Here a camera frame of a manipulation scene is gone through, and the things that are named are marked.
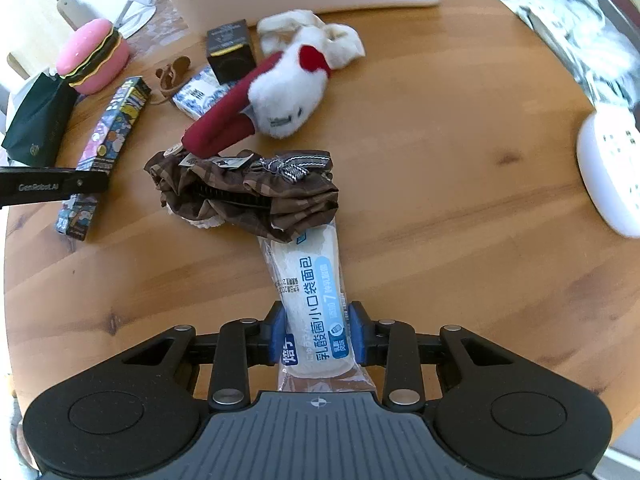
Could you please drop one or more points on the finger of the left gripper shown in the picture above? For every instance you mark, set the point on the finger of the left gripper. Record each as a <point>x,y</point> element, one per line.
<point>24,185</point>

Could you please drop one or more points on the dark green paper bag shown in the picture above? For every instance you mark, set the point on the dark green paper bag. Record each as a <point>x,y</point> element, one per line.
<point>35,134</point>

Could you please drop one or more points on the light blue crumpled bedding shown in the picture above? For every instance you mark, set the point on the light blue crumpled bedding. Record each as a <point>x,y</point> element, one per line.
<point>601,59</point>

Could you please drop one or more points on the blue white tissue pack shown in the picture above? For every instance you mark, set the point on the blue white tissue pack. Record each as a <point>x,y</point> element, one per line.
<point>200,94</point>

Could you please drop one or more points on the cream white scrunchie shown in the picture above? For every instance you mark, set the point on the cream white scrunchie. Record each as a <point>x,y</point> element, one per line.
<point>339,43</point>

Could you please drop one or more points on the small black box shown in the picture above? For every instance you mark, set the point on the small black box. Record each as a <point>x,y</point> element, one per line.
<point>229,51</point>

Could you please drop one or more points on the round white power strip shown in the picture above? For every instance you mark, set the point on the round white power strip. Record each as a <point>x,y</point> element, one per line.
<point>607,153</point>

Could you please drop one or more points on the long colourful cartoon box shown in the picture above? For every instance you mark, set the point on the long colourful cartoon box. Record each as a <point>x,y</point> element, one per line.
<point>101,153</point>

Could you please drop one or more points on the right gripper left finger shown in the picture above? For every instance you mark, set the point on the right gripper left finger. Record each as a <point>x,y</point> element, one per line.
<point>240,345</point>

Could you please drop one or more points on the brown plaid fabric scrunchie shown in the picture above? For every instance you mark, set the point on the brown plaid fabric scrunchie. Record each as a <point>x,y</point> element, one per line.
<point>277,197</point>

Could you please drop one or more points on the pink hamburger toy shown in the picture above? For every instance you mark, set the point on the pink hamburger toy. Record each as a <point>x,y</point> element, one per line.
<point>94,56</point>

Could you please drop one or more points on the white plush cat red bow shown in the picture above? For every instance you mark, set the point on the white plush cat red bow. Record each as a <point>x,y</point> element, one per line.
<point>275,99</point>

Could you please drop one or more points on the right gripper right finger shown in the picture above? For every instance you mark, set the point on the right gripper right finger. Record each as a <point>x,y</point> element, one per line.
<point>392,345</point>

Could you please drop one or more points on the white phone stand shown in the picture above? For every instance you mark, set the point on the white phone stand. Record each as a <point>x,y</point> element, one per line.
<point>128,16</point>

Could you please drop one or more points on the packaged bread white blue wrapper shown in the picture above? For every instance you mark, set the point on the packaged bread white blue wrapper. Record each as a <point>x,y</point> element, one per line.
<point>317,354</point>

